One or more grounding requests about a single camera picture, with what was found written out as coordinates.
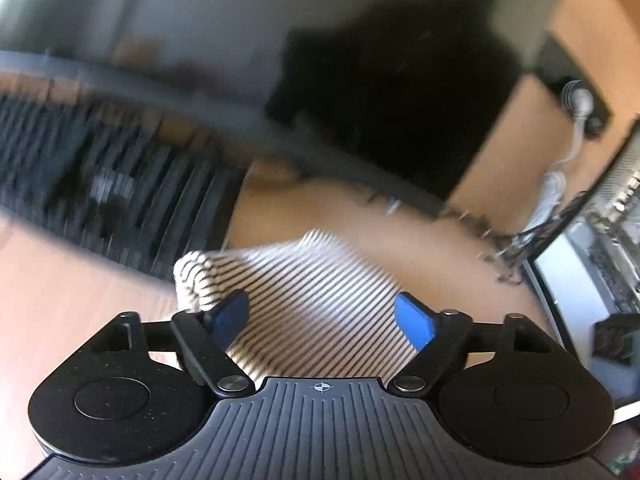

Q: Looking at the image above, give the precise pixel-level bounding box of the black computer monitor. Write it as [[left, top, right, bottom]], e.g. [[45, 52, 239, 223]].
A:
[[0, 0, 571, 217]]

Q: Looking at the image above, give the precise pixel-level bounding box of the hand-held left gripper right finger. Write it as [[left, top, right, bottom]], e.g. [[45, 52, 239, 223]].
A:
[[387, 292, 557, 399]]

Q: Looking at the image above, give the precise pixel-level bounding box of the white plug with cable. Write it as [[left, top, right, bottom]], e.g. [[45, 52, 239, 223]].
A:
[[525, 80, 597, 234]]

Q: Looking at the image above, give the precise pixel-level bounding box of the beige striped shirt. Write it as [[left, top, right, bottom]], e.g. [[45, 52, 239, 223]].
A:
[[172, 229, 419, 379]]

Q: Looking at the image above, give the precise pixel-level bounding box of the black keyboard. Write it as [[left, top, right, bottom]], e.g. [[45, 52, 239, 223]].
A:
[[0, 97, 249, 282]]

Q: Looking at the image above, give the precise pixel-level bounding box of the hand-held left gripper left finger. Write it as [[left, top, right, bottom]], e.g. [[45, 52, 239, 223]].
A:
[[92, 290, 256, 398]]

